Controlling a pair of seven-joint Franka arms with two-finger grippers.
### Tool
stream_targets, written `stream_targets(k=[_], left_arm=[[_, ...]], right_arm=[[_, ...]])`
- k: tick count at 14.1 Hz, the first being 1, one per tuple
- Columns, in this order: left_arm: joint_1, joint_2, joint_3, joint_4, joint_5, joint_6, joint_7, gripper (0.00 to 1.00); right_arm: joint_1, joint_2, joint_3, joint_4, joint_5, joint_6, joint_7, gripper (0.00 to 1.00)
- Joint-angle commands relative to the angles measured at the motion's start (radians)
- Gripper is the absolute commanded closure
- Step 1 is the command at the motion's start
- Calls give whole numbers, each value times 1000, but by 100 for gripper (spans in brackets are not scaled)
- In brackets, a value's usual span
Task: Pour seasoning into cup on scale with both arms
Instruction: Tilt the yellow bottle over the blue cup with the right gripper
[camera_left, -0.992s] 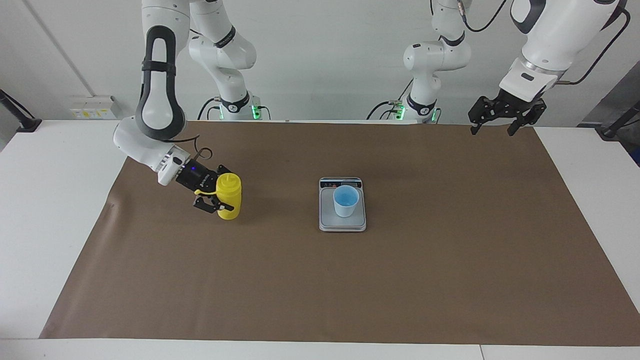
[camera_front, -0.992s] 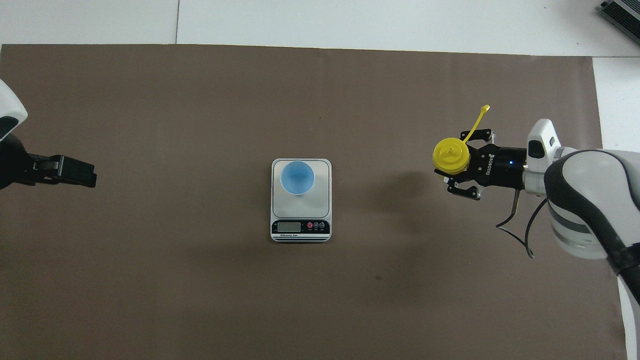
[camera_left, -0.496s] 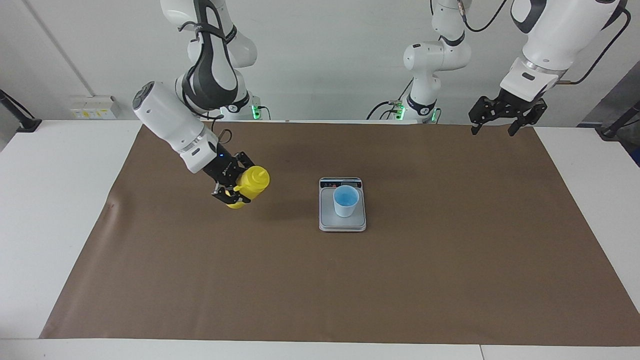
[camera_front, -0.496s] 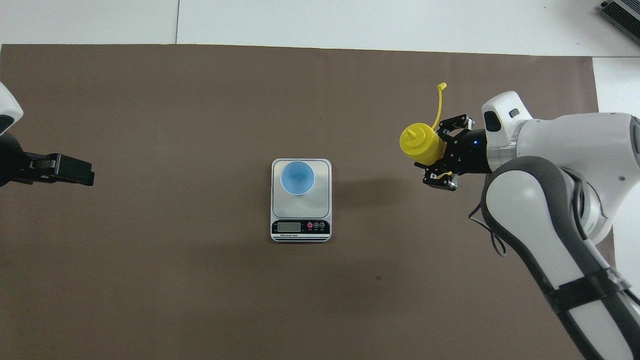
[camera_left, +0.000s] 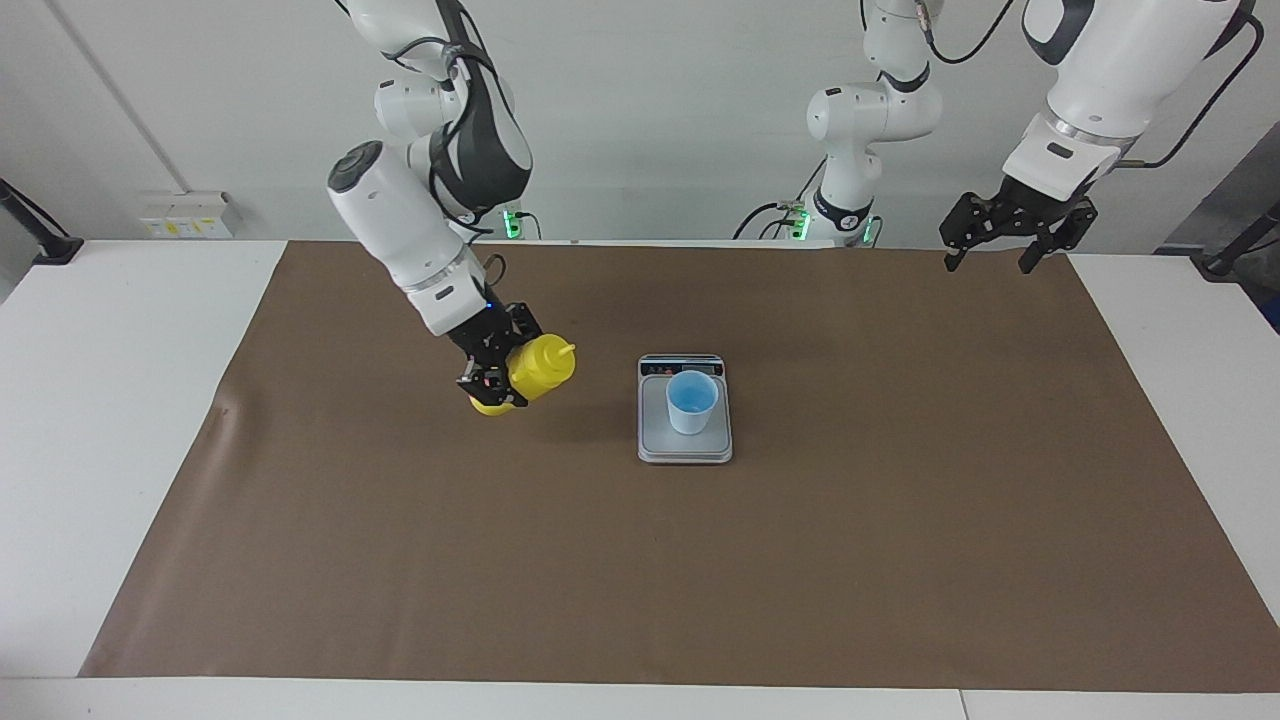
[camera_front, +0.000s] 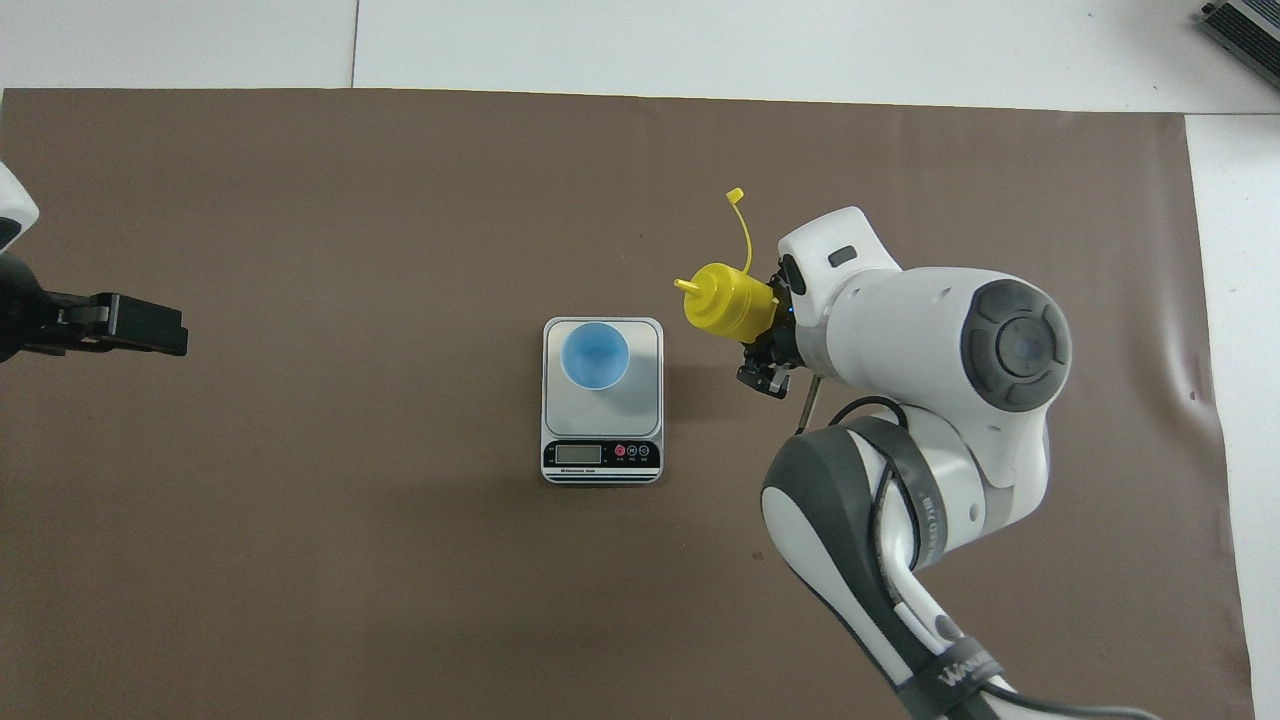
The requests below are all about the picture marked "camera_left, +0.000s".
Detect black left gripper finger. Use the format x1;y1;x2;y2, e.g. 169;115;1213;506
939;192;1001;273
1019;200;1099;275

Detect yellow squeeze bottle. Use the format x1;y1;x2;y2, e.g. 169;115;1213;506
470;333;578;417

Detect light blue cup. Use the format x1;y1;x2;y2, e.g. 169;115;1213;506
666;370;720;436

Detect silver digital kitchen scale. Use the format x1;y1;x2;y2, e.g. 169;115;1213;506
637;353;734;466

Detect dark grey panel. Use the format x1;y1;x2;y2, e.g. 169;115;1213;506
1155;120;1280;256

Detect brown paper mat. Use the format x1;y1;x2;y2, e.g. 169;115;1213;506
78;240;1280;694

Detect black clamp mount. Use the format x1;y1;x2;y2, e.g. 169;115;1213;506
1190;200;1280;279
0;178;84;266

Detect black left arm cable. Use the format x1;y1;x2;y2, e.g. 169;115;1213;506
915;0;1256;169

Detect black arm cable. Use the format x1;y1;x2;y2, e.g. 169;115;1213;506
915;0;1256;169
380;0;511;291

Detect black base cables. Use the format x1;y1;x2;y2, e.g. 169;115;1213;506
733;160;836;241

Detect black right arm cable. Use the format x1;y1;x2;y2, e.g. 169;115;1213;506
380;0;511;291

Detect white wall socket strip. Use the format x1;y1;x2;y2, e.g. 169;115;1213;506
140;190;241;239

